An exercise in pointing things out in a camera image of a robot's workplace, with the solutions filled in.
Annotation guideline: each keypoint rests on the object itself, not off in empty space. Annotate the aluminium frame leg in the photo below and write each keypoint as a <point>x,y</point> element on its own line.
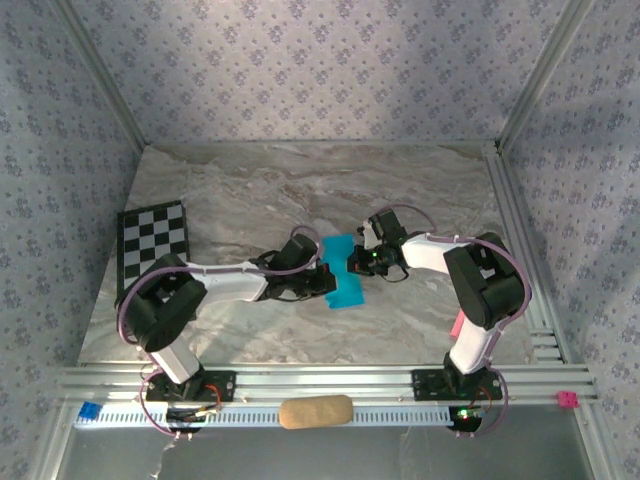
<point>50,445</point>
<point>595,445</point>

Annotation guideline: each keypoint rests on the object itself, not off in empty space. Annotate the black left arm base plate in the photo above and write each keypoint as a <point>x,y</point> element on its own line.
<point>222,385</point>

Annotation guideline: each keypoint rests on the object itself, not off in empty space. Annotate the aluminium side rail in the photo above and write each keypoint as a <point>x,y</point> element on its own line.
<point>505,200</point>

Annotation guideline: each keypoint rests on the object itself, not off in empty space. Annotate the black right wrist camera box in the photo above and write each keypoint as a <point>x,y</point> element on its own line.
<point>387,225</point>

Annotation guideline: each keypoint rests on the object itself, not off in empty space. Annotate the small pink block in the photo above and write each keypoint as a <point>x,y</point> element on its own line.
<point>568,399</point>

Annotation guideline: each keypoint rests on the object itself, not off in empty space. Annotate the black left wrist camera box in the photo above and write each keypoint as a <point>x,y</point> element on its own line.
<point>297,252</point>

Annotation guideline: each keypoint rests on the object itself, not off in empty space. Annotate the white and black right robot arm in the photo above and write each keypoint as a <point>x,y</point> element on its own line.
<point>425,252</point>

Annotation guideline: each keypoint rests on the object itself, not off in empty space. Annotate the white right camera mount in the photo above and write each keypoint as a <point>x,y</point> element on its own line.
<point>369,235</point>

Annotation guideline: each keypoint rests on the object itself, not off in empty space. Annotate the black and white chessboard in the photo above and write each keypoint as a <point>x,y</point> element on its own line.
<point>150,235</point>

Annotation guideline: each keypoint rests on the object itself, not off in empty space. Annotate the tan oval sponge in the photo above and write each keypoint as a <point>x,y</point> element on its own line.
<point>316,411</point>

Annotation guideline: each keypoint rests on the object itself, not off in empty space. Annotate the blue paper sheet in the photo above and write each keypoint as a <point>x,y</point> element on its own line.
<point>345,296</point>

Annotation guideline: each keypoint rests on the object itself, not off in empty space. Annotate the aluminium corner post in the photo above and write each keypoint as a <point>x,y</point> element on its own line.
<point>105,75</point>
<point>542,75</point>

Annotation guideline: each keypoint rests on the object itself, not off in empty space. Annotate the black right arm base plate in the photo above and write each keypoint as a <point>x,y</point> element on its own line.
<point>425,385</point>

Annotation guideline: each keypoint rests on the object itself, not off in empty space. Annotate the circuit board with green light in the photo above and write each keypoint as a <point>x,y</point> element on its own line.
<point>467,417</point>

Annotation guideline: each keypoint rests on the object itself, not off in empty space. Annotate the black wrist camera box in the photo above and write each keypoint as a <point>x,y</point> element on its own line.
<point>387,225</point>
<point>297,252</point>

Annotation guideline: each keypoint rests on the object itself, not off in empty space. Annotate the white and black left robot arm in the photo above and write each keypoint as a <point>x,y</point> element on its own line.
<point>230,285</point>

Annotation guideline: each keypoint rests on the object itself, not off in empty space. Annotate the long aluminium mounting rail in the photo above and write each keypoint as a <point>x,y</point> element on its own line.
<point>320,380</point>

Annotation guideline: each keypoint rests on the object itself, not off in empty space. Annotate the pink marker pen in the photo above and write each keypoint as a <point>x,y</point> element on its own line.
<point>456,327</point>

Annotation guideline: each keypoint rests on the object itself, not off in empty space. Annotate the grey metal sheet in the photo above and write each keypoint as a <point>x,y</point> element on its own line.
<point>320,455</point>

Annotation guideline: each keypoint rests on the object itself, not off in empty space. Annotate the small blue block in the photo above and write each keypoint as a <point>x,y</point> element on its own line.
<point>90,410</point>

